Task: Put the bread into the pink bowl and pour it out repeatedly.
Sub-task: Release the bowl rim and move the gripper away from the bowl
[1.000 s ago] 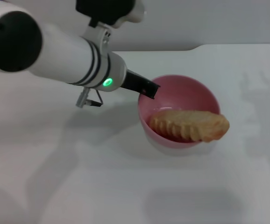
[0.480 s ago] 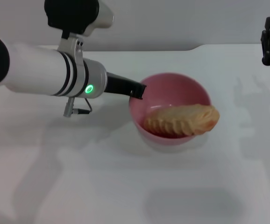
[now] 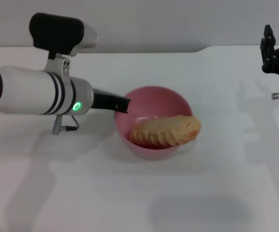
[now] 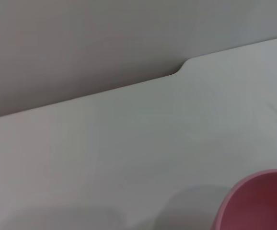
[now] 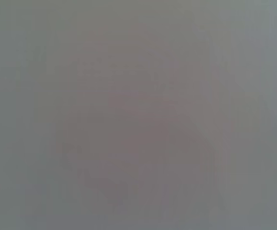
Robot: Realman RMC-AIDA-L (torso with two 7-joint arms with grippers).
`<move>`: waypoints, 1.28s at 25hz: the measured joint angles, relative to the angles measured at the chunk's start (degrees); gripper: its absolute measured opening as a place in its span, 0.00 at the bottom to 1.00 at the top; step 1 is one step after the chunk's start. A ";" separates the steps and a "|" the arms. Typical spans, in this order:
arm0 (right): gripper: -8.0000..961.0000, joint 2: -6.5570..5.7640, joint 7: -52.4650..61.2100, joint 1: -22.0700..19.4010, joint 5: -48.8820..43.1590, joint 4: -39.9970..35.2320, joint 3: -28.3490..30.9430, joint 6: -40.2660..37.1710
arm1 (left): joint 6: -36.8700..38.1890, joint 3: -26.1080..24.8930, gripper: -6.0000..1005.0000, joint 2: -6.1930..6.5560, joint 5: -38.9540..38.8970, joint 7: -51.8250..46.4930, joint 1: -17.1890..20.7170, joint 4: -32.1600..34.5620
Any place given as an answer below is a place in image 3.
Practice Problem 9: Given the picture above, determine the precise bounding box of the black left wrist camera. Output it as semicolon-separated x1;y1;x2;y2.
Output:
28;12;99;60

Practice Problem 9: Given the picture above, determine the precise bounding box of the left arm cable with connector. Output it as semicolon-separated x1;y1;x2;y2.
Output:
51;115;80;135

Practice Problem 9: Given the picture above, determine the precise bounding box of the pink plastic bowl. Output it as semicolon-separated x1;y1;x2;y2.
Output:
114;86;194;161

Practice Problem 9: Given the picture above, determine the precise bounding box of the striped orange bread roll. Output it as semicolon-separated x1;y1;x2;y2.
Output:
129;115;202;147

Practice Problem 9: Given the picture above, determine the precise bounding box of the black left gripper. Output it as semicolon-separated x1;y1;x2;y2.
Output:
91;88;132;114

